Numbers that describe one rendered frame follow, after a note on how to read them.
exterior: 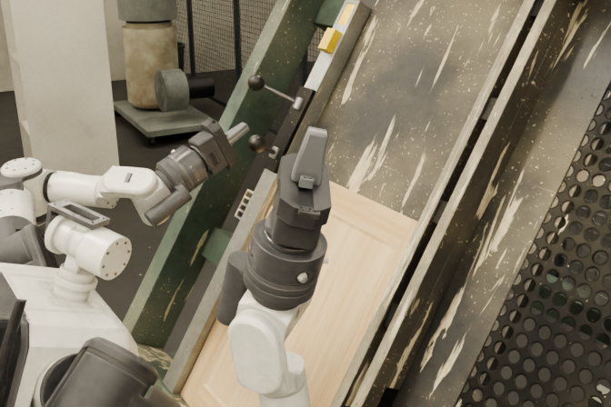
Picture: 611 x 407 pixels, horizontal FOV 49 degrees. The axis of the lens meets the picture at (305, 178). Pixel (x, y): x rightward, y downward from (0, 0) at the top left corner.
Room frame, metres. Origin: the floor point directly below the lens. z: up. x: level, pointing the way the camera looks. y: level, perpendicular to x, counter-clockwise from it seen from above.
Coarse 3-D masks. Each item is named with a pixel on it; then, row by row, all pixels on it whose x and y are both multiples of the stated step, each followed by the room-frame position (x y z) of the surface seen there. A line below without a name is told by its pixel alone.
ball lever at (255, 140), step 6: (252, 138) 1.30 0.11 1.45; (258, 138) 1.30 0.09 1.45; (264, 138) 1.31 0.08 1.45; (252, 144) 1.29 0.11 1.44; (258, 144) 1.29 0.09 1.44; (264, 144) 1.30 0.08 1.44; (252, 150) 1.30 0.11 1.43; (258, 150) 1.29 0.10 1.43; (270, 150) 1.36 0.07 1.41; (276, 150) 1.39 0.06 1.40; (270, 156) 1.39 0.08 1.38
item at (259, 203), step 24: (336, 24) 1.51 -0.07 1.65; (360, 24) 1.50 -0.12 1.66; (336, 48) 1.46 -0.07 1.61; (312, 72) 1.48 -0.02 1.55; (336, 72) 1.46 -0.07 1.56; (312, 120) 1.42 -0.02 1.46; (264, 192) 1.36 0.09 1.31; (264, 216) 1.35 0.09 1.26; (240, 240) 1.33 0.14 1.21; (216, 288) 1.29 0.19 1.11; (216, 312) 1.27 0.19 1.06; (192, 336) 1.26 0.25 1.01; (192, 360) 1.24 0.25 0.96; (168, 384) 1.23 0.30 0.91
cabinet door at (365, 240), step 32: (352, 192) 1.21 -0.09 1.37; (352, 224) 1.16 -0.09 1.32; (384, 224) 1.11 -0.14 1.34; (352, 256) 1.12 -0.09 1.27; (384, 256) 1.07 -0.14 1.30; (320, 288) 1.13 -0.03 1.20; (352, 288) 1.08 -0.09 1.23; (384, 288) 1.03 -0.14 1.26; (320, 320) 1.08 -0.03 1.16; (352, 320) 1.04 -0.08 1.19; (224, 352) 1.20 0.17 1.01; (320, 352) 1.04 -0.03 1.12; (352, 352) 0.99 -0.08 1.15; (192, 384) 1.21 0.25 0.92; (224, 384) 1.15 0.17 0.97; (320, 384) 1.00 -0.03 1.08
